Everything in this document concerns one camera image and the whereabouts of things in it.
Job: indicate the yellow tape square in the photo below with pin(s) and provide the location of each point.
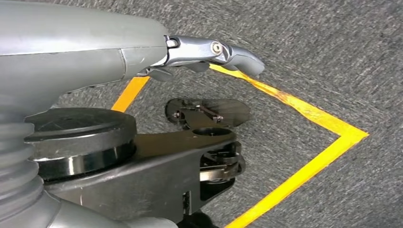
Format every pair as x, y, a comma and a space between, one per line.
346, 135

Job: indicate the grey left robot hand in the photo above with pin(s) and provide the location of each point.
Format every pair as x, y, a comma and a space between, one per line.
63, 47

